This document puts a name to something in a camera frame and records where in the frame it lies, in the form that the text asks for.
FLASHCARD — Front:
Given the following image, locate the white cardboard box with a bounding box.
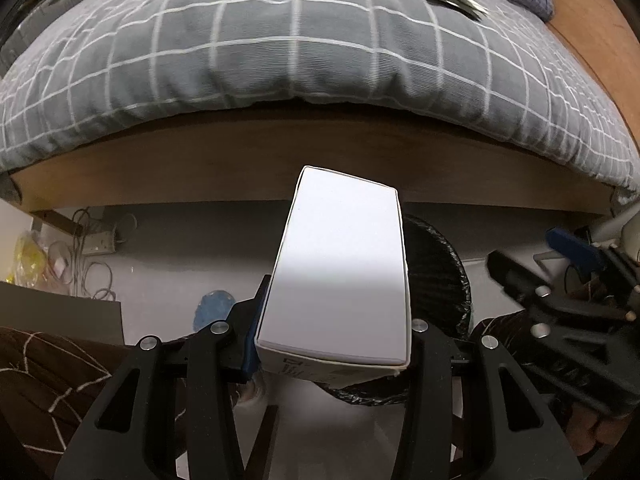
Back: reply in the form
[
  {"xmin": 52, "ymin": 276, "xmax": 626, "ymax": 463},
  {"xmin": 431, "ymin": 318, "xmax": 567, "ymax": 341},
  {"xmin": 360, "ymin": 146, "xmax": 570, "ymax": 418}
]
[{"xmin": 254, "ymin": 165, "xmax": 413, "ymax": 377}]

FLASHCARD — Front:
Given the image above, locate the black cable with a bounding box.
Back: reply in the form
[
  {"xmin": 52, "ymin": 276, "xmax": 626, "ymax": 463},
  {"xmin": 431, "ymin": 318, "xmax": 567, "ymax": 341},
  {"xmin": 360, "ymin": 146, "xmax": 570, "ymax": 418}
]
[{"xmin": 562, "ymin": 260, "xmax": 584, "ymax": 294}]

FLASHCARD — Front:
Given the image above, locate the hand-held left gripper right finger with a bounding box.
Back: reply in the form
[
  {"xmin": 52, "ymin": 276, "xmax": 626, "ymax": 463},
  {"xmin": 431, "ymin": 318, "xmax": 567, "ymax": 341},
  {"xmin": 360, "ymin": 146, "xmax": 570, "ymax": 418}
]
[{"xmin": 390, "ymin": 317, "xmax": 586, "ymax": 480}]

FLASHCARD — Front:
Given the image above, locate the trash bin with black bag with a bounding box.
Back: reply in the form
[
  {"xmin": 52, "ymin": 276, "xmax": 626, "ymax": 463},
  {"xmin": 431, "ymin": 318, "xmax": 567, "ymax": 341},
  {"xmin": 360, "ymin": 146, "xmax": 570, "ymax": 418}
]
[{"xmin": 320, "ymin": 214, "xmax": 473, "ymax": 408}]

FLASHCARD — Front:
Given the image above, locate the person's left leg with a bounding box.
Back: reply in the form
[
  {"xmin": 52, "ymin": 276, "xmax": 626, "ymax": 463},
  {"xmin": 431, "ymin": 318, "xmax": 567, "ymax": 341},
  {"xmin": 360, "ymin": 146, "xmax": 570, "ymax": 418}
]
[{"xmin": 0, "ymin": 326, "xmax": 132, "ymax": 467}]

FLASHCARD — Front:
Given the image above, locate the dark wooden stool frame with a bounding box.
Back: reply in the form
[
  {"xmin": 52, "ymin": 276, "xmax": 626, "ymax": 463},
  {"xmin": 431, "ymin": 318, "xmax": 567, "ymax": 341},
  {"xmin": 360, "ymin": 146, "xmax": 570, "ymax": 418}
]
[{"xmin": 252, "ymin": 405, "xmax": 281, "ymax": 480}]

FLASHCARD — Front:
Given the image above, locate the wooden bed frame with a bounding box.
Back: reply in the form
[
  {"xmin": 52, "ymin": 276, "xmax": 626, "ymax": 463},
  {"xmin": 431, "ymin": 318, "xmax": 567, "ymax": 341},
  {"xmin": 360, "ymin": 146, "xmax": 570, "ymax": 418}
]
[{"xmin": 7, "ymin": 0, "xmax": 640, "ymax": 236}]

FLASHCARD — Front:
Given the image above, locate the power strip with cables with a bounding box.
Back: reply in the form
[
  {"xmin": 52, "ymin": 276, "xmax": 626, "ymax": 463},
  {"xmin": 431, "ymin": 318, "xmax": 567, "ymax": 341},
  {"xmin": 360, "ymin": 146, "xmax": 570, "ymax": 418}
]
[{"xmin": 47, "ymin": 207, "xmax": 138, "ymax": 302}]

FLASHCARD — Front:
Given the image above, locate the person's right hand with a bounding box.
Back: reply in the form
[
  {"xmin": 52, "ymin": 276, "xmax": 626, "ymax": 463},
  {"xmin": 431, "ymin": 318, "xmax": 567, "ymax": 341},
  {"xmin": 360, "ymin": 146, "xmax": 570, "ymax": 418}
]
[{"xmin": 574, "ymin": 402, "xmax": 623, "ymax": 457}]

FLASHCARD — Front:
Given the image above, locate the blue fluffy slipper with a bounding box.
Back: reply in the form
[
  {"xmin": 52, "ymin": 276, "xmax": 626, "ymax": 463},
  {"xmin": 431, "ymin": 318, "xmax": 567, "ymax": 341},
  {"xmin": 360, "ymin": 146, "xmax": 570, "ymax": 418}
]
[{"xmin": 192, "ymin": 290, "xmax": 236, "ymax": 333}]

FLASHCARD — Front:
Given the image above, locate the grey checked blanket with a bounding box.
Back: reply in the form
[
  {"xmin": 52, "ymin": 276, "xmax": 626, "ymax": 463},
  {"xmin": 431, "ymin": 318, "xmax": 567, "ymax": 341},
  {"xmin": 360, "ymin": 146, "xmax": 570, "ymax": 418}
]
[{"xmin": 0, "ymin": 0, "xmax": 640, "ymax": 193}]

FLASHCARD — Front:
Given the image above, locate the white power strip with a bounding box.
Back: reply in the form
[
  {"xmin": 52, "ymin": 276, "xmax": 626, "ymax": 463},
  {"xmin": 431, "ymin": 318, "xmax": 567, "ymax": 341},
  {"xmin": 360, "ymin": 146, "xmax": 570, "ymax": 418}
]
[{"xmin": 75, "ymin": 230, "xmax": 119, "ymax": 257}]

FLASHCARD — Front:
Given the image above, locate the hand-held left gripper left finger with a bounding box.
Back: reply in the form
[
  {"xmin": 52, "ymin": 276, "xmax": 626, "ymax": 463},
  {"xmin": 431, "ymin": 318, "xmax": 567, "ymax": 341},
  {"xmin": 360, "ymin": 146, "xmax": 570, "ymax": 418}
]
[{"xmin": 54, "ymin": 274, "xmax": 273, "ymax": 480}]

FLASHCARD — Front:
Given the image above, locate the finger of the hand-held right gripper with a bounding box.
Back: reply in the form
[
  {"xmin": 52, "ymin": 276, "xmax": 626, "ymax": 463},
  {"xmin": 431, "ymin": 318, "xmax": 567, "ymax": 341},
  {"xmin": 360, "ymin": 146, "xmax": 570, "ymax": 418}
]
[
  {"xmin": 486, "ymin": 250, "xmax": 632, "ymax": 342},
  {"xmin": 546, "ymin": 227, "xmax": 640, "ymax": 311}
]

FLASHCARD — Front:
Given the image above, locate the dark grey board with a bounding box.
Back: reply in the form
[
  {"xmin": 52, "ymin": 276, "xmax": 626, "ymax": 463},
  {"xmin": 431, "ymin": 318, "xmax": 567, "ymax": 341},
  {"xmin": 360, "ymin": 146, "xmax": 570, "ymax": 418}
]
[{"xmin": 0, "ymin": 281, "xmax": 124, "ymax": 348}]

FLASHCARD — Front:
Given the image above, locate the yellow plastic bag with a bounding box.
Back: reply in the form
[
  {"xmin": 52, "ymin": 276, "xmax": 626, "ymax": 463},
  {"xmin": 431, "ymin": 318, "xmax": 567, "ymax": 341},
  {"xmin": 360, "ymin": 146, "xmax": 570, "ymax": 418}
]
[{"xmin": 10, "ymin": 232, "xmax": 47, "ymax": 287}]

